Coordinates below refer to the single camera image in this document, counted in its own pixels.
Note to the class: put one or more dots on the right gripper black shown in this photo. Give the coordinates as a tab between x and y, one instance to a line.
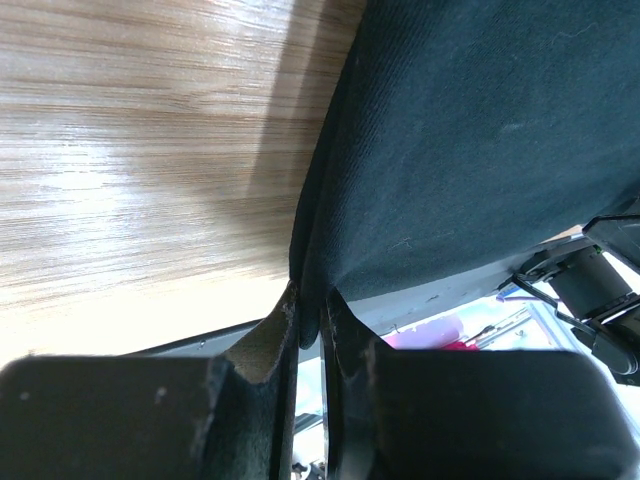
587	293

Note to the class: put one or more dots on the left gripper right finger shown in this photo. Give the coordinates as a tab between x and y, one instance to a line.
446	414

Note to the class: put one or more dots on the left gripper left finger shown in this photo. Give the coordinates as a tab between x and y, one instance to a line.
229	416

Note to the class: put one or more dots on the black t shirt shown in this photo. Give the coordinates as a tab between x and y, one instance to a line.
461	133

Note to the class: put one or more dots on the bright red t shirt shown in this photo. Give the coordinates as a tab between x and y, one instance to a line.
438	334

